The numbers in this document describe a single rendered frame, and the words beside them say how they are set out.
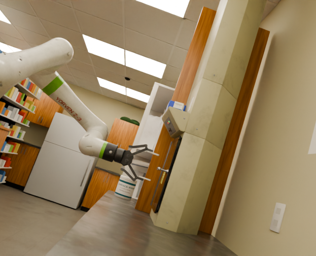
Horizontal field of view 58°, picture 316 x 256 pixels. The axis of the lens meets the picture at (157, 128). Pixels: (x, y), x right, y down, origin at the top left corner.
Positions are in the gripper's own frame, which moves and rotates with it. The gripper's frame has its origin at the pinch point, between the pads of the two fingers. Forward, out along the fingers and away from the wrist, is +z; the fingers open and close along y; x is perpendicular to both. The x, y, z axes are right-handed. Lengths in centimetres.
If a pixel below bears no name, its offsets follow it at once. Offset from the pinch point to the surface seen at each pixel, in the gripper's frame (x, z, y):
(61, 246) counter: -82, -20, -26
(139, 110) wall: 544, -35, 140
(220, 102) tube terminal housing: -8.4, 22.3, 42.9
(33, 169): 477, -199, -67
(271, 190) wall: -25, 52, 7
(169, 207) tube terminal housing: -10.8, 13.1, -15.9
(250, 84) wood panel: 26, 46, 73
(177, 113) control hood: -11.1, 2.1, 29.0
